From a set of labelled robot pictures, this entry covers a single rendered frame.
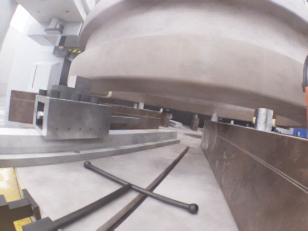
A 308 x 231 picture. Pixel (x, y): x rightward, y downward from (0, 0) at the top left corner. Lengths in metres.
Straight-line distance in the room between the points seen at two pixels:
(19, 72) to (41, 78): 1.23
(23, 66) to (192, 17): 4.57
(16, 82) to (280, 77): 5.25
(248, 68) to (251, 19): 0.46
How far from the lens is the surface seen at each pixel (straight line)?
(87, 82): 1.07
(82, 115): 0.93
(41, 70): 4.08
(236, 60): 0.82
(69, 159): 0.98
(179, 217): 0.64
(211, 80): 0.77
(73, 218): 0.53
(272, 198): 0.49
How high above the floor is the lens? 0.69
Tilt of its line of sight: 2 degrees down
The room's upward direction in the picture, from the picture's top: 9 degrees clockwise
